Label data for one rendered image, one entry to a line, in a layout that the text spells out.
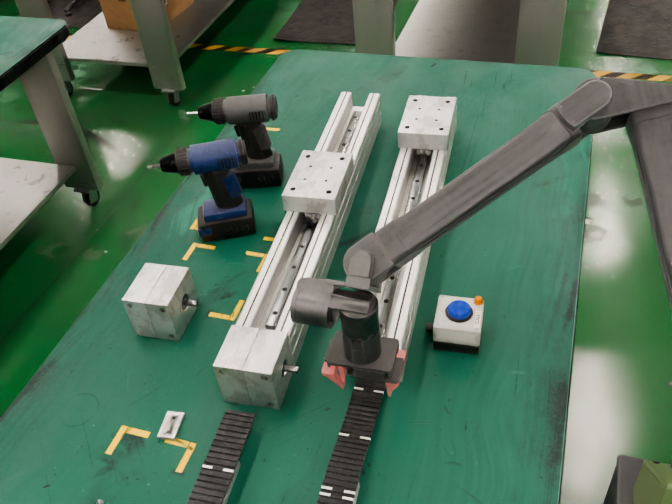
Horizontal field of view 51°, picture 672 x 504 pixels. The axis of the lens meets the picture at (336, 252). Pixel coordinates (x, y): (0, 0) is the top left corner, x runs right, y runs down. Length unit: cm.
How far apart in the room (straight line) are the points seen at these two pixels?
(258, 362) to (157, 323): 26
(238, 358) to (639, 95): 70
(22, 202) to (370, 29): 150
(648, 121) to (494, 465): 54
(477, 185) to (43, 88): 209
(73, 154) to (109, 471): 192
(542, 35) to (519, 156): 183
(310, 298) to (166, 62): 263
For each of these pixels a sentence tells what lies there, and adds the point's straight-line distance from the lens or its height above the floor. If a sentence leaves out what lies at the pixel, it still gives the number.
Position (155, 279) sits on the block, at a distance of 133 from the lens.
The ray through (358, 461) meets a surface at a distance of 109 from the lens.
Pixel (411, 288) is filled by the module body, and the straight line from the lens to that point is 124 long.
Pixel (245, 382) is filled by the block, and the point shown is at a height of 84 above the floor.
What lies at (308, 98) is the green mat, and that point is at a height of 78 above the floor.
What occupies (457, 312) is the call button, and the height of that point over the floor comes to 85.
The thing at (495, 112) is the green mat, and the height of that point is 78.
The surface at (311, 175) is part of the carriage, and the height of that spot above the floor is 90.
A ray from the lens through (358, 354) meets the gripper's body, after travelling 105.
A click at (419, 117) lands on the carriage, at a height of 90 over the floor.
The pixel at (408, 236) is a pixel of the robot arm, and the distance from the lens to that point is 99.
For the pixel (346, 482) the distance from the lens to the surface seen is 107.
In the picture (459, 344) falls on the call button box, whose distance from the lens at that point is 124.
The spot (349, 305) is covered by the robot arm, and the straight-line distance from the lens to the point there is 100.
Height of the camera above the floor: 174
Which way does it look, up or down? 42 degrees down
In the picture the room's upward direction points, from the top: 6 degrees counter-clockwise
